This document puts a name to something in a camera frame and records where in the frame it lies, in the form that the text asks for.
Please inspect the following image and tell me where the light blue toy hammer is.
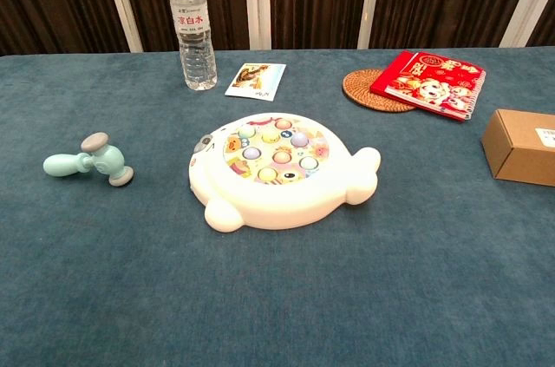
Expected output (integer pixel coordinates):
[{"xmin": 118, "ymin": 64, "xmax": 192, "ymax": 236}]
[{"xmin": 42, "ymin": 131, "xmax": 135, "ymax": 187}]

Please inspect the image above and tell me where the white whack-a-mole toy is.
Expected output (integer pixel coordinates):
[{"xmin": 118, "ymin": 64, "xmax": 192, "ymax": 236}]
[{"xmin": 187, "ymin": 112, "xmax": 382, "ymax": 234}]

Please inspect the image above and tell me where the white picture card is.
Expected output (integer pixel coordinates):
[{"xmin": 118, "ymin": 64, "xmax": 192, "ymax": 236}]
[{"xmin": 224, "ymin": 62, "xmax": 288, "ymax": 102}]

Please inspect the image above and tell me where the round woven rattan coaster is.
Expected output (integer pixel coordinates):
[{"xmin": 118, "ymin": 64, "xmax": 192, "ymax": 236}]
[{"xmin": 342, "ymin": 69, "xmax": 418, "ymax": 114}]

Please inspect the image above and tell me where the teal velvet table cloth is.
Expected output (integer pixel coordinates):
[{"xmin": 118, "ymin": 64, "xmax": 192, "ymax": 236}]
[{"xmin": 0, "ymin": 46, "xmax": 555, "ymax": 367}]

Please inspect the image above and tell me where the clear plastic water bottle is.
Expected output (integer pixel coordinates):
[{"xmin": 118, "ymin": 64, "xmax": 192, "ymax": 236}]
[{"xmin": 167, "ymin": 0, "xmax": 219, "ymax": 92}]

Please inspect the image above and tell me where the red spiral-bound cartoon booklet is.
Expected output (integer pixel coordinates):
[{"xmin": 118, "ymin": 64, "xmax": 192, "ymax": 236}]
[{"xmin": 369, "ymin": 49, "xmax": 487, "ymax": 122}]

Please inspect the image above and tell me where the brown cardboard box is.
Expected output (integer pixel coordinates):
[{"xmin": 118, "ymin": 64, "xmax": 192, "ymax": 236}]
[{"xmin": 480, "ymin": 108, "xmax": 555, "ymax": 188}]

